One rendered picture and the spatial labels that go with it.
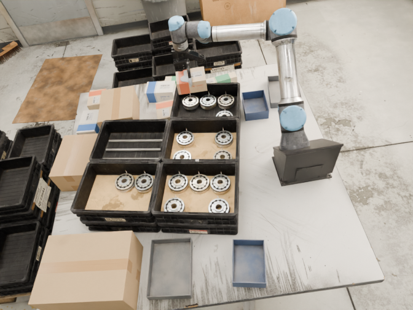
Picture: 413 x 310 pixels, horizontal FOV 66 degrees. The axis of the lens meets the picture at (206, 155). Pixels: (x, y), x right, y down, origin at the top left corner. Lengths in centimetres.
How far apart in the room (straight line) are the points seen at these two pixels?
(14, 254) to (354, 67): 342
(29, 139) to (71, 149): 103
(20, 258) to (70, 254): 97
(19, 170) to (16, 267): 67
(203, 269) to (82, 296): 54
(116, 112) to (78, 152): 35
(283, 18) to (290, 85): 29
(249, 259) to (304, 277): 26
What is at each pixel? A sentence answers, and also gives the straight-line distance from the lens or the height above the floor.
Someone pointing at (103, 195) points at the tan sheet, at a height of 83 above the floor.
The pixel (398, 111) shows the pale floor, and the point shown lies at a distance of 340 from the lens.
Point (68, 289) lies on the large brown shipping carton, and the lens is 156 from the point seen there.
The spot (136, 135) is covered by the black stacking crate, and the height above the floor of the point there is 83.
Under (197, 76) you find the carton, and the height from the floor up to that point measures 112.
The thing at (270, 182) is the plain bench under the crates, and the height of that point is 70.
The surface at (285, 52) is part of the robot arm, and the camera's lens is 153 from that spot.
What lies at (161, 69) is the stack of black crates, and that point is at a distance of 315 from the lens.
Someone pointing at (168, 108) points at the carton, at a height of 77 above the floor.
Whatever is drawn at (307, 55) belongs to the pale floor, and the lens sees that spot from 385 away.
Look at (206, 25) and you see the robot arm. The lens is 159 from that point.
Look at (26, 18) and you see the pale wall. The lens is 484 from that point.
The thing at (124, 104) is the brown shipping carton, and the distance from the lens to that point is 215.
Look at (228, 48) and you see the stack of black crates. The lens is 309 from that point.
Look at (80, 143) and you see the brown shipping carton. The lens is 203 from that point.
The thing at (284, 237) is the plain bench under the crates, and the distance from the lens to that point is 167.
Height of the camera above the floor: 223
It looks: 52 degrees down
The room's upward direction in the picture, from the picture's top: 10 degrees counter-clockwise
